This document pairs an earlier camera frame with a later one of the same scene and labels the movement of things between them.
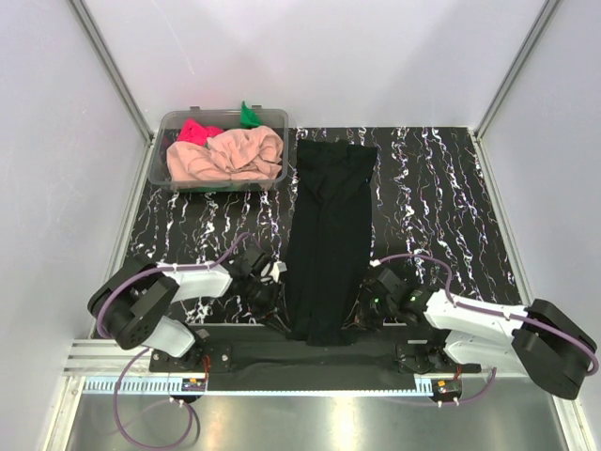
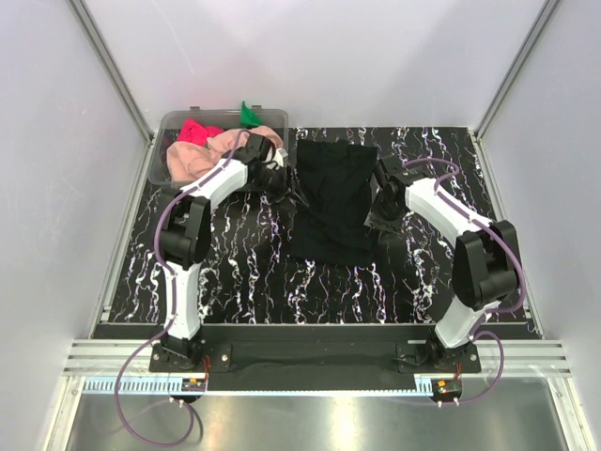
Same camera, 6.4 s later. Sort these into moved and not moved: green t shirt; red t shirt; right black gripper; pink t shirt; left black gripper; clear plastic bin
Moved: left black gripper; right black gripper
Not moved: pink t shirt; green t shirt; clear plastic bin; red t shirt
